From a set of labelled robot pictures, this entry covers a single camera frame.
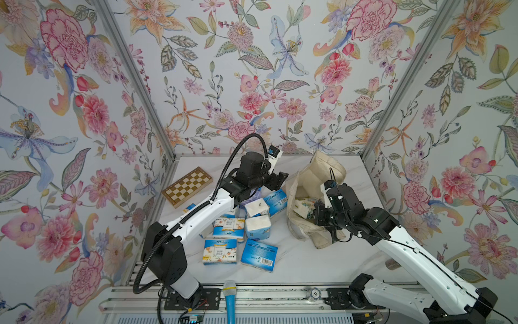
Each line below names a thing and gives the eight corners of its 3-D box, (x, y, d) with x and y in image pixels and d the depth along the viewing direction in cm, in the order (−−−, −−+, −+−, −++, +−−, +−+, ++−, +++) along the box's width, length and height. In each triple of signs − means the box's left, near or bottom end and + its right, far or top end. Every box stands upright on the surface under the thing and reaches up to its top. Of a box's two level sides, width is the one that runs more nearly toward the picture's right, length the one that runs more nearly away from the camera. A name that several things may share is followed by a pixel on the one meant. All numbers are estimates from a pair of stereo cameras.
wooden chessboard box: (163, 196, 107) (160, 191, 103) (199, 170, 118) (197, 165, 114) (176, 209, 102) (174, 205, 98) (213, 181, 113) (211, 177, 109)
